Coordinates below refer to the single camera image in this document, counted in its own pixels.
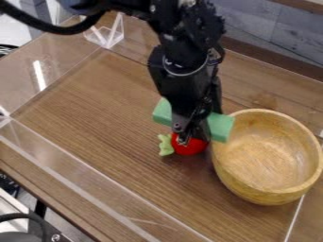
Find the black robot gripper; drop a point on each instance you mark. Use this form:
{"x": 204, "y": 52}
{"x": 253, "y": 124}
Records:
{"x": 192, "y": 90}

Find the green foam block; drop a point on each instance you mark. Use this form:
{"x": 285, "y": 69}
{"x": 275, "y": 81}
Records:
{"x": 220, "y": 123}

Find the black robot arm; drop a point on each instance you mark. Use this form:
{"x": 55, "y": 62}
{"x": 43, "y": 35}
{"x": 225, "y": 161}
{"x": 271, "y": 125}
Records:
{"x": 183, "y": 63}

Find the brown wooden bowl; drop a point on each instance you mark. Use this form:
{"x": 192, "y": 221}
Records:
{"x": 271, "y": 161}

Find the red plush strawberry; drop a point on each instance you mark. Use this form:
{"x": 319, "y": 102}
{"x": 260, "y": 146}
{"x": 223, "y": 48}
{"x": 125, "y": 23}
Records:
{"x": 168, "y": 145}

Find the clear acrylic corner bracket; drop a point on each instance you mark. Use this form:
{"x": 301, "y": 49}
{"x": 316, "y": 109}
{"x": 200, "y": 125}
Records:
{"x": 107, "y": 36}

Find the clear acrylic tray wall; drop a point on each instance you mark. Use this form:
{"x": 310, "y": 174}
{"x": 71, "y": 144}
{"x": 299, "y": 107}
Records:
{"x": 79, "y": 145}

